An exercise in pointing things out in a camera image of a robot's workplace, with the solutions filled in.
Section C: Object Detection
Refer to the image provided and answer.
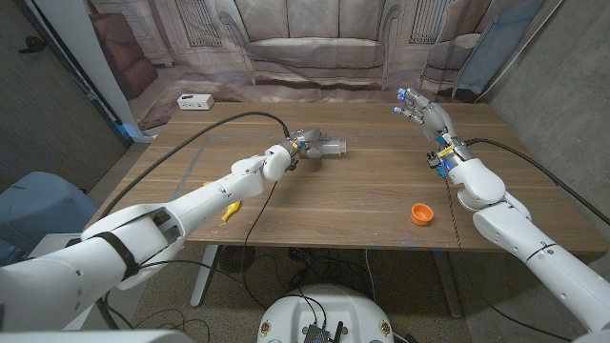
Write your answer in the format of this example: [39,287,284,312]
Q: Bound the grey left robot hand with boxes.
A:
[280,127,330,166]

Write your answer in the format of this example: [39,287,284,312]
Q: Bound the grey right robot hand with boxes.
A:
[393,87,476,171]

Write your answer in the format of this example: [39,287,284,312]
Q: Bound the large clear plastic syringe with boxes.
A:
[307,137,348,158]

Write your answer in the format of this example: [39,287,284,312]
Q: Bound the small orange cup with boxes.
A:
[410,203,435,227]

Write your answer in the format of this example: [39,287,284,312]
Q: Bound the yellow toy banana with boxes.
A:
[203,180,242,223]

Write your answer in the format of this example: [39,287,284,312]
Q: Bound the printed sofa room backdrop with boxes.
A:
[85,0,563,132]

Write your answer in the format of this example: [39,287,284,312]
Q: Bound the white power outlet box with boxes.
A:
[176,92,215,111]

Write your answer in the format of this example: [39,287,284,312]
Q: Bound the black round ribbed disc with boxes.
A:
[219,245,256,275]

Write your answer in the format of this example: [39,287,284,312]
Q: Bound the grey table leg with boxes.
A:
[433,250,464,319]

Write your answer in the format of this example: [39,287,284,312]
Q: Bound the white table leg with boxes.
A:
[190,245,220,309]

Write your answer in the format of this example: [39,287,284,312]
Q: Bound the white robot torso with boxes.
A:
[256,284,396,343]

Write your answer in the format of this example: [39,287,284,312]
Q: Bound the white upright panel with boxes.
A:
[32,0,156,144]

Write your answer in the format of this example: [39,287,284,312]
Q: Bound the blue padded chair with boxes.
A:
[0,171,99,266]

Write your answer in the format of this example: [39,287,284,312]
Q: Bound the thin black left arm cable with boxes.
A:
[137,179,280,311]

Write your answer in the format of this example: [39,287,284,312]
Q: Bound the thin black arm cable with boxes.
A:
[137,179,280,311]
[442,176,573,342]

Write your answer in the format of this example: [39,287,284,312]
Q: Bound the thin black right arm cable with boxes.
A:
[442,176,573,342]

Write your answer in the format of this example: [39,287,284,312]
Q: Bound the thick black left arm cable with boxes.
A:
[94,111,292,331]

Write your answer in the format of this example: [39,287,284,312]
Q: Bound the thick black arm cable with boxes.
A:
[464,137,610,226]
[94,111,292,331]

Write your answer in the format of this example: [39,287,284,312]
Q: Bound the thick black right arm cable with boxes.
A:
[464,137,610,226]

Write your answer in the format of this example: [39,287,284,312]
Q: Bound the tangled black floor cables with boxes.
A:
[242,247,377,311]

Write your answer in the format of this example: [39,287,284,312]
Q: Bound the white flat base plate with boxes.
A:
[26,232,149,333]

